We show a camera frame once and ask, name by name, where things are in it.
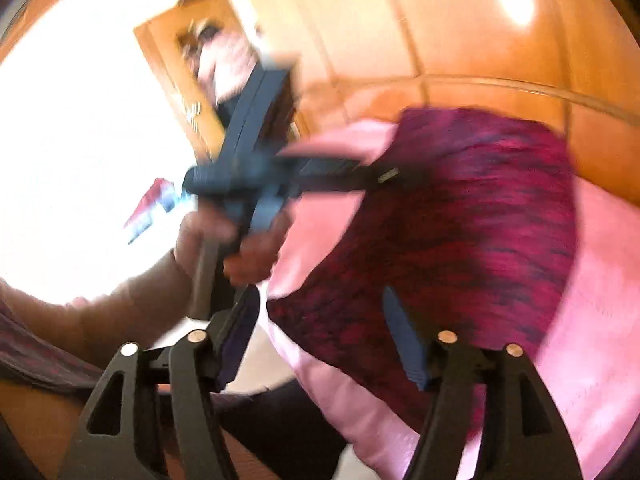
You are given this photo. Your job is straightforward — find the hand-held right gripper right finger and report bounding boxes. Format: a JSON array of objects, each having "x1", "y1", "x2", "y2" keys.
[{"x1": 382, "y1": 285, "x2": 584, "y2": 480}]

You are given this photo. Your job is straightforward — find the maroon knit sweater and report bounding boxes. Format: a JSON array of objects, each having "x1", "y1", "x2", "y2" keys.
[{"x1": 265, "y1": 106, "x2": 578, "y2": 448}]

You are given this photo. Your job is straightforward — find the pink bed sheet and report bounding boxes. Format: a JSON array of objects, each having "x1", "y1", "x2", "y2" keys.
[{"x1": 255, "y1": 120, "x2": 640, "y2": 480}]

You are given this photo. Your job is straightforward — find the person's maroon patterned top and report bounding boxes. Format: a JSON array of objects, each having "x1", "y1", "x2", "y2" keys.
[{"x1": 0, "y1": 300, "x2": 103, "y2": 393}]

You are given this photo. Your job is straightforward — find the person's left forearm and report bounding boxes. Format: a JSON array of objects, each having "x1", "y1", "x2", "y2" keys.
[{"x1": 0, "y1": 252, "x2": 198, "y2": 363}]

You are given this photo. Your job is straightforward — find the wooden cabinet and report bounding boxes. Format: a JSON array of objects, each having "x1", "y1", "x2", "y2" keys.
[{"x1": 134, "y1": 4, "x2": 306, "y2": 161}]

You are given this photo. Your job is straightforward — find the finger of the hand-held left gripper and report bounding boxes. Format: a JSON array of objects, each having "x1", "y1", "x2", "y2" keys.
[{"x1": 289, "y1": 157, "x2": 403, "y2": 195}]

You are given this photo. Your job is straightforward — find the person's dark trousers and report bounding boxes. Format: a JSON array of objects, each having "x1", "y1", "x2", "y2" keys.
[{"x1": 212, "y1": 375, "x2": 351, "y2": 480}]

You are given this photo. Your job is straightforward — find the wooden headboard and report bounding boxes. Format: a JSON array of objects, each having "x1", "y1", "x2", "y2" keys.
[{"x1": 295, "y1": 75, "x2": 640, "y2": 223}]

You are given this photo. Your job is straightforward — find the person's left hand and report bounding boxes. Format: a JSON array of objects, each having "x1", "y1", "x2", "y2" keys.
[{"x1": 175, "y1": 209, "x2": 292, "y2": 287}]

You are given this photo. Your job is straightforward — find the red and blue packet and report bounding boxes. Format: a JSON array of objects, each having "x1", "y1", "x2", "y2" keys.
[{"x1": 122, "y1": 177, "x2": 182, "y2": 246}]

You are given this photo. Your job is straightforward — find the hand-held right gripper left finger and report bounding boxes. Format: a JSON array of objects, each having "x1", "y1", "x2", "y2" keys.
[{"x1": 56, "y1": 285, "x2": 261, "y2": 480}]

